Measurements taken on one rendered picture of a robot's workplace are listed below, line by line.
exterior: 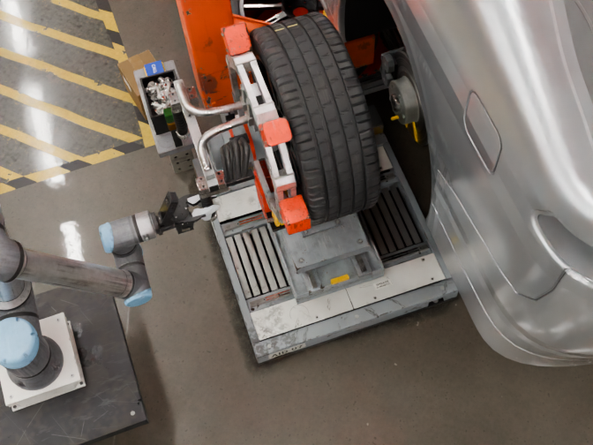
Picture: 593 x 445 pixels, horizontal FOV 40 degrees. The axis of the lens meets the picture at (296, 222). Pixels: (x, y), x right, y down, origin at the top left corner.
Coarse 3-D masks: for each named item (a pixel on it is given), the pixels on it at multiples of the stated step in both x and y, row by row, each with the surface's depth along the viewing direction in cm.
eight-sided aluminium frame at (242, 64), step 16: (240, 64) 247; (256, 64) 247; (256, 80) 247; (240, 112) 287; (256, 112) 238; (272, 112) 239; (256, 160) 290; (272, 160) 242; (288, 160) 243; (272, 176) 244; (288, 176) 244; (272, 192) 285; (288, 192) 256; (272, 208) 277
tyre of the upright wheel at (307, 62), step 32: (256, 32) 253; (288, 32) 249; (320, 32) 246; (288, 64) 240; (320, 64) 239; (352, 64) 239; (288, 96) 236; (320, 96) 236; (352, 96) 238; (320, 128) 237; (352, 128) 238; (320, 160) 240; (352, 160) 242; (320, 192) 246; (352, 192) 251
